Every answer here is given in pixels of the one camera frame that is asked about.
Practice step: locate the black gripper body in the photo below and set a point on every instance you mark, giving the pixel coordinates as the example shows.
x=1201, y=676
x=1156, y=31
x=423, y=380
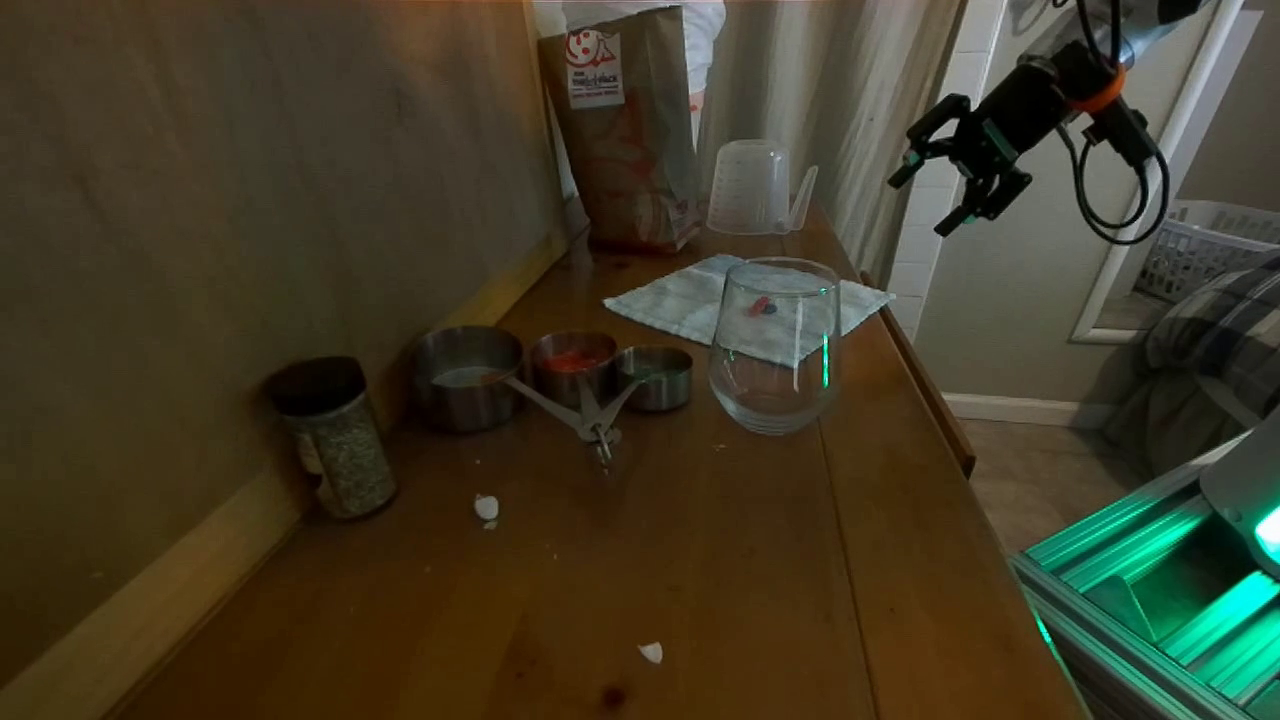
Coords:
x=1020, y=122

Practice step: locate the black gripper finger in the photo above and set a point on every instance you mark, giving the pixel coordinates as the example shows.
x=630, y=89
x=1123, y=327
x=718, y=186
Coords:
x=930, y=134
x=985, y=201

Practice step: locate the white wooden trim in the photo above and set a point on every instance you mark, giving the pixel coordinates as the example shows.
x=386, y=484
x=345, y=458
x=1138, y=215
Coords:
x=1207, y=122
x=933, y=265

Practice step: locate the beige curtain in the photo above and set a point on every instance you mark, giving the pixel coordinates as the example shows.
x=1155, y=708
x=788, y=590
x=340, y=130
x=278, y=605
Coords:
x=814, y=104

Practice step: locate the clear plastic measuring jug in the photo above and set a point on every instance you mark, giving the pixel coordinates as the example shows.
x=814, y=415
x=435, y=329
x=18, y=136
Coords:
x=753, y=192

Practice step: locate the white laundry basket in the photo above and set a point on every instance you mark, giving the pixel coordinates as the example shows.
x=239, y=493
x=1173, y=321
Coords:
x=1207, y=255

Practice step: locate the small red food piece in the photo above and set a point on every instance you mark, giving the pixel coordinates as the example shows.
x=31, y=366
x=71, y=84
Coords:
x=762, y=304

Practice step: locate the grey plaid blanket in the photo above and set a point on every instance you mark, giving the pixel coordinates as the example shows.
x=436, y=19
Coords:
x=1214, y=360

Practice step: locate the clear stemless glass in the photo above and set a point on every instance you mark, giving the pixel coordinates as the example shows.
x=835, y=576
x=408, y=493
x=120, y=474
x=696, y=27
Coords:
x=773, y=385

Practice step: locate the brown paper bag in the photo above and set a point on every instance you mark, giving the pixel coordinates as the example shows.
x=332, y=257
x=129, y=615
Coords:
x=626, y=147

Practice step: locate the small steel measuring cup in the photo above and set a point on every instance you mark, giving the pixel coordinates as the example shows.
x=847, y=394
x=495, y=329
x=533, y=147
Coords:
x=658, y=380

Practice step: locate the medium steel measuring cup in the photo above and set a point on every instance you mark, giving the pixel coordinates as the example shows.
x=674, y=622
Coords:
x=573, y=366

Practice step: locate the pine wooden dresser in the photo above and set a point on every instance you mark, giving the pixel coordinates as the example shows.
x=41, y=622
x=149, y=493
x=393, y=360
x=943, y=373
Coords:
x=747, y=572

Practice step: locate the large steel measuring cup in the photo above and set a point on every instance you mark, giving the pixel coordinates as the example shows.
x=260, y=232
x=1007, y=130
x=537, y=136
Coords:
x=465, y=380

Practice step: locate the white crumb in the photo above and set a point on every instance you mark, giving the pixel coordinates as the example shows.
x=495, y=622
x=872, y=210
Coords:
x=486, y=507
x=651, y=654

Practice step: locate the light wooden backboard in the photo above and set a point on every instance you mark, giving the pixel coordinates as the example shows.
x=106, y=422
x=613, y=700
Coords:
x=242, y=201

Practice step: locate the aluminium robot stand frame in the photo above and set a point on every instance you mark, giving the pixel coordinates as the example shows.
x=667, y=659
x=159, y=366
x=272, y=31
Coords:
x=1144, y=601

